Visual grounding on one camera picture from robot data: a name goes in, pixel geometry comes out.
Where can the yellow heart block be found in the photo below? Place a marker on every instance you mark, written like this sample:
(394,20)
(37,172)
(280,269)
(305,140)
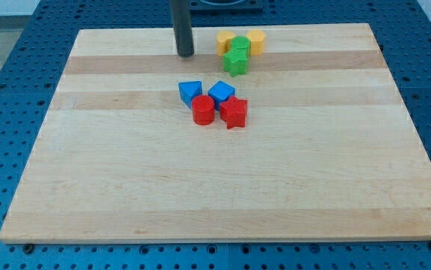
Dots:
(223,41)

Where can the red star block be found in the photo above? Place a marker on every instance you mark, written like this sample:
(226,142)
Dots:
(234,112)

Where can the red cylinder block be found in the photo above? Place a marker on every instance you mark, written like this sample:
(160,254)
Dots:
(203,109)

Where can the blue cube block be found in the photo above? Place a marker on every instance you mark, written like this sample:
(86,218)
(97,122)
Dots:
(220,92)

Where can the blue triangle block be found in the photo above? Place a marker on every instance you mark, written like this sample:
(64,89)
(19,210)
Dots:
(189,90)

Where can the green star block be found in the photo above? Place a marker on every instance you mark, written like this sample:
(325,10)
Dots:
(235,62)

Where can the green cylinder block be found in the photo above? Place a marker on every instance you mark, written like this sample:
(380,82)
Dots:
(240,44)

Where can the yellow hexagon block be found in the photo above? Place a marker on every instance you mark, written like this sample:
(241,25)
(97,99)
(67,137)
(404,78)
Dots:
(257,41)

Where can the light wooden board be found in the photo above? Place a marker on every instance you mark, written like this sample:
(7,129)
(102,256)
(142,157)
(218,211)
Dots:
(329,152)

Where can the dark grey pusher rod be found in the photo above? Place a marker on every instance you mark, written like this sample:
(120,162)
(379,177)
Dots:
(181,21)

